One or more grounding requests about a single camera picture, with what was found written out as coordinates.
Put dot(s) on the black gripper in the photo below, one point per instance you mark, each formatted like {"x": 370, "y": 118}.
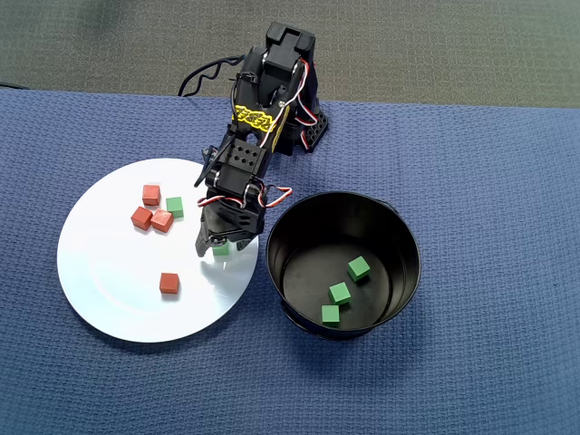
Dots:
{"x": 227, "y": 227}

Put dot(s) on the green wooden cube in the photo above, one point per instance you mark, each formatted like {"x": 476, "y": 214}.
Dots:
{"x": 330, "y": 314}
{"x": 220, "y": 249}
{"x": 339, "y": 292}
{"x": 174, "y": 207}
{"x": 359, "y": 268}

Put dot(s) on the white round plate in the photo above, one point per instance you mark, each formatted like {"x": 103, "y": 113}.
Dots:
{"x": 104, "y": 294}

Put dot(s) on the red wooden cube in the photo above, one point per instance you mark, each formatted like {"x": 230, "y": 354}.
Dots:
{"x": 161, "y": 220}
{"x": 151, "y": 194}
{"x": 169, "y": 283}
{"x": 141, "y": 218}

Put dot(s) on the black metal pot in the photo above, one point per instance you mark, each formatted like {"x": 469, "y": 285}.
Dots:
{"x": 294, "y": 281}

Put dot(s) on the blue woven cloth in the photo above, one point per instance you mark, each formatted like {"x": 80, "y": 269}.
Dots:
{"x": 453, "y": 385}

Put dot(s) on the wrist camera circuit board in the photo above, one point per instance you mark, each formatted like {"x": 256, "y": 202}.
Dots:
{"x": 209, "y": 151}

